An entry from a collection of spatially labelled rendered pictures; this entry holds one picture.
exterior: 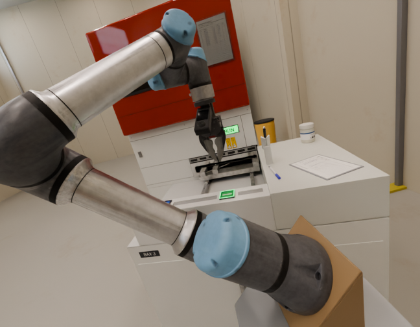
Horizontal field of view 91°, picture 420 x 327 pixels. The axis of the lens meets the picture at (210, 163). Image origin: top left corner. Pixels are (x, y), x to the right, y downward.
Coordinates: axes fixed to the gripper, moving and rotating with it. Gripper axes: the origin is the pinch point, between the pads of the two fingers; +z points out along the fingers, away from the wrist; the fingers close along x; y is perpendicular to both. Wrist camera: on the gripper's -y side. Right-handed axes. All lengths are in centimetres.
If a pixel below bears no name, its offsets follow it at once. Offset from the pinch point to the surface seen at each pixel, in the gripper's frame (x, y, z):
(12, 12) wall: 661, 639, -446
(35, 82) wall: 693, 631, -230
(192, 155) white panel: 27, 59, 11
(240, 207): -4.4, -4.0, 17.6
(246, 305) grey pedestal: -3.6, -31.1, 28.7
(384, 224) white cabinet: -48, -4, 31
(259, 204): -11.0, -4.0, 17.4
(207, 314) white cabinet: 21, -4, 69
